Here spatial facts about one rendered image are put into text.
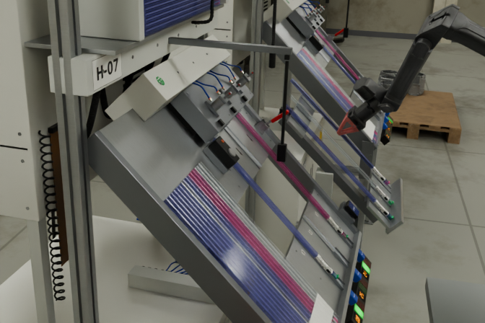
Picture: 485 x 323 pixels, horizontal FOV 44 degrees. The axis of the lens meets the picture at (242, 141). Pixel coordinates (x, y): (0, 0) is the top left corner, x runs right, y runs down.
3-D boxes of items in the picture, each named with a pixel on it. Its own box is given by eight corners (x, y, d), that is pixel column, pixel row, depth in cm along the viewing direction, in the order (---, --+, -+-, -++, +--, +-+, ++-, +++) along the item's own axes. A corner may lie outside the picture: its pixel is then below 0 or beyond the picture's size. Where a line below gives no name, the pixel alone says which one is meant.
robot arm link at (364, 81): (395, 112, 196) (405, 91, 199) (372, 89, 192) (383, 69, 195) (370, 116, 206) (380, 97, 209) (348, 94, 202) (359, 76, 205)
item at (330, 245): (348, 238, 187) (356, 232, 186) (312, 388, 128) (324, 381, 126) (308, 192, 186) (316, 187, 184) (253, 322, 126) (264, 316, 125)
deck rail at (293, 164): (344, 241, 190) (360, 231, 188) (343, 244, 188) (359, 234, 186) (194, 70, 184) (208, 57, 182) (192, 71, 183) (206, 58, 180)
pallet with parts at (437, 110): (366, 97, 579) (370, 67, 569) (449, 104, 566) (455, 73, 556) (366, 135, 481) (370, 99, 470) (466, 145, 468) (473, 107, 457)
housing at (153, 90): (198, 83, 183) (231, 54, 177) (127, 137, 139) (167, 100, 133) (181, 63, 183) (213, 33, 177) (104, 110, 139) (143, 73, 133)
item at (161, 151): (264, 153, 185) (276, 143, 183) (188, 264, 126) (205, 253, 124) (193, 71, 183) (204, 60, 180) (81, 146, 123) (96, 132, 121)
